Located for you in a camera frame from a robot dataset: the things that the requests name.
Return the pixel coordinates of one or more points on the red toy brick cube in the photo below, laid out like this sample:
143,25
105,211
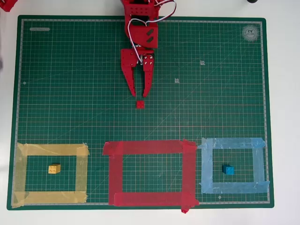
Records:
140,104

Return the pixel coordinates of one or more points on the idle red robot arm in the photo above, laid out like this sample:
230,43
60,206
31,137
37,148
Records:
8,4

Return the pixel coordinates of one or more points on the red tape square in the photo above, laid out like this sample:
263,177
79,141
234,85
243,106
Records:
114,175

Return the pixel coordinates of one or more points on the yellow tape square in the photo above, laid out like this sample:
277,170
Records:
51,149

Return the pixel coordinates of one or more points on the blue tape square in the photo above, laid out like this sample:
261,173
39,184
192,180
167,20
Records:
206,164

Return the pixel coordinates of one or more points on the yellow toy brick cube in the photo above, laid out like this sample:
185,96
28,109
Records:
54,169

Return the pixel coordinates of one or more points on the blue toy brick cube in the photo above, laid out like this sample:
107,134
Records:
228,170

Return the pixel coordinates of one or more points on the green cutting mat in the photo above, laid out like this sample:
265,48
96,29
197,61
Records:
70,93

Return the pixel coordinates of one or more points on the small black round object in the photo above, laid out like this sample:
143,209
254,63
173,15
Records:
252,1

